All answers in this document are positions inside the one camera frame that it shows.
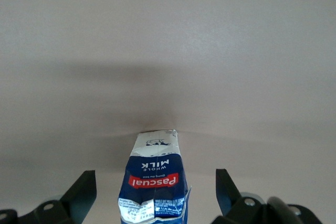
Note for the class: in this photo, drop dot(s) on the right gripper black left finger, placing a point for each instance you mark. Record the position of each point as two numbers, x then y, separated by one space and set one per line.
78 195

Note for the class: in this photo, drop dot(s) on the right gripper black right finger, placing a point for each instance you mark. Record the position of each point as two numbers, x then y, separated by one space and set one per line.
228 195

